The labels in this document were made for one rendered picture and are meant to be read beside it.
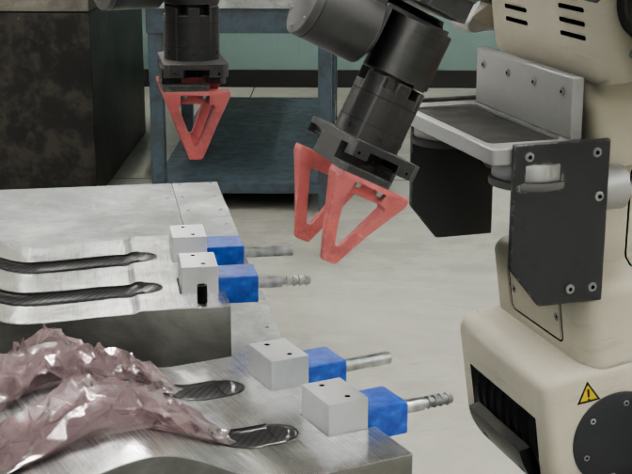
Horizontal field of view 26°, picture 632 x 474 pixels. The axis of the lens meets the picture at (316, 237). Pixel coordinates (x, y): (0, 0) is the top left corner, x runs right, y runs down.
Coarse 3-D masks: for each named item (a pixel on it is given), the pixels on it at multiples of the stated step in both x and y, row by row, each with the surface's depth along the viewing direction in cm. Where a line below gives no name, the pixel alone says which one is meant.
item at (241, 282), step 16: (192, 256) 136; (208, 256) 136; (192, 272) 133; (208, 272) 133; (224, 272) 136; (240, 272) 136; (256, 272) 136; (192, 288) 134; (208, 288) 134; (224, 288) 134; (240, 288) 135; (256, 288) 135
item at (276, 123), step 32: (224, 0) 492; (256, 0) 491; (288, 0) 491; (160, 32) 496; (224, 32) 496; (256, 32) 495; (288, 32) 495; (320, 64) 498; (160, 96) 503; (320, 96) 502; (160, 128) 506; (192, 128) 599; (224, 128) 613; (256, 128) 613; (288, 128) 613; (160, 160) 510; (192, 160) 550; (224, 160) 550; (256, 160) 550; (288, 160) 550; (224, 192) 513; (256, 192) 513; (288, 192) 512; (320, 192) 511
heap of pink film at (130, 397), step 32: (32, 352) 110; (64, 352) 111; (96, 352) 112; (128, 352) 115; (0, 384) 108; (32, 384) 109; (64, 384) 103; (96, 384) 104; (128, 384) 104; (160, 384) 116; (32, 416) 102; (64, 416) 100; (96, 416) 100; (128, 416) 100; (160, 416) 103; (192, 416) 105; (0, 448) 99; (32, 448) 98; (64, 448) 99
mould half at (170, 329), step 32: (0, 256) 146; (32, 256) 148; (64, 256) 148; (96, 256) 147; (160, 256) 146; (0, 288) 136; (32, 288) 138; (64, 288) 137; (0, 320) 127; (32, 320) 128; (64, 320) 128; (96, 320) 128; (128, 320) 129; (160, 320) 129; (192, 320) 130; (224, 320) 130; (0, 352) 128; (160, 352) 130; (192, 352) 131; (224, 352) 131
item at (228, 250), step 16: (176, 240) 143; (192, 240) 143; (208, 240) 147; (224, 240) 147; (240, 240) 147; (176, 256) 144; (224, 256) 145; (240, 256) 145; (256, 256) 147; (272, 256) 148
